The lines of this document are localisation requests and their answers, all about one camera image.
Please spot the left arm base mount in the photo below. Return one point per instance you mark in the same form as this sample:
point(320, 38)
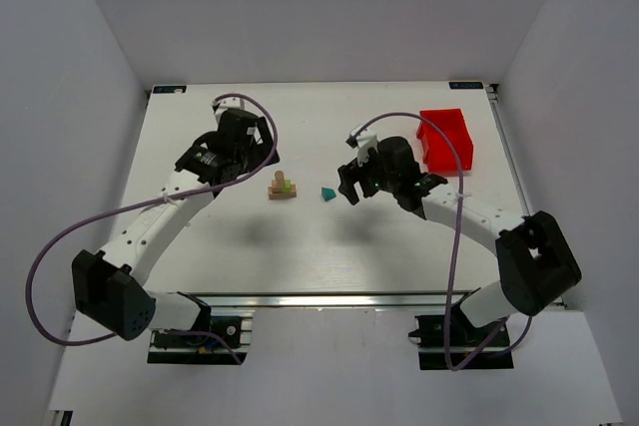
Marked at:
point(222, 339)

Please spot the blue label sticker left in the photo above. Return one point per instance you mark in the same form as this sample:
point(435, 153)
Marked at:
point(169, 89)

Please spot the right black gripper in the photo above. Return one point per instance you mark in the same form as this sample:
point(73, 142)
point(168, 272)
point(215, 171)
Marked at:
point(359, 175)

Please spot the teal wooden triangle block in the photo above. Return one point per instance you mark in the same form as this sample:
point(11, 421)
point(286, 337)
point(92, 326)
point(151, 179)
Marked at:
point(327, 194)

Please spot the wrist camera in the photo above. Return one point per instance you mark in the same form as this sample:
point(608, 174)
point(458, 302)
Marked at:
point(362, 140)
point(228, 103)

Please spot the natural wooden arch block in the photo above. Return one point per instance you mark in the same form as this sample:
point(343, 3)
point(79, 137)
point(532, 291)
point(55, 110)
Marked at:
point(279, 182)

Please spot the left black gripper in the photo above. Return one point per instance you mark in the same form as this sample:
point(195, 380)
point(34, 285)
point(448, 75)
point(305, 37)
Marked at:
point(261, 142)

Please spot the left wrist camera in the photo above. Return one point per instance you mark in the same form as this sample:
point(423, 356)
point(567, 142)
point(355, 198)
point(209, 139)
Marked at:
point(228, 103)

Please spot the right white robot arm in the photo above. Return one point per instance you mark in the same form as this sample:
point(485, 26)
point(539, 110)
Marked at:
point(535, 262)

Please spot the blue label sticker right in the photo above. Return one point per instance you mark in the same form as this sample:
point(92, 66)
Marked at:
point(465, 85)

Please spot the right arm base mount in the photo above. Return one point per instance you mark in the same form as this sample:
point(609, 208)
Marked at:
point(428, 336)

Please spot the blue label sticker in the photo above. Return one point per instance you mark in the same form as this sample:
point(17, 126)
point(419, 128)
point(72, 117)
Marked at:
point(169, 89)
point(465, 85)

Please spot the long natural wooden block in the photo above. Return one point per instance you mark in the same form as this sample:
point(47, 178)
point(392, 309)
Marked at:
point(283, 195)

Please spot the red plastic bin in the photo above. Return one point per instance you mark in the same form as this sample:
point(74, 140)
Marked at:
point(445, 128)

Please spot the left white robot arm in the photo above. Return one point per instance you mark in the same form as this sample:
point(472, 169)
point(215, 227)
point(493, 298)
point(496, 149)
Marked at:
point(109, 284)

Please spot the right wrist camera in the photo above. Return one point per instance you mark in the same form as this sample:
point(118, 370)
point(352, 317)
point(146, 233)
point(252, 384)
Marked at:
point(362, 140)

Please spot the aluminium table frame rail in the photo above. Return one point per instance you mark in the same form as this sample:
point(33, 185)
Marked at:
point(324, 300)

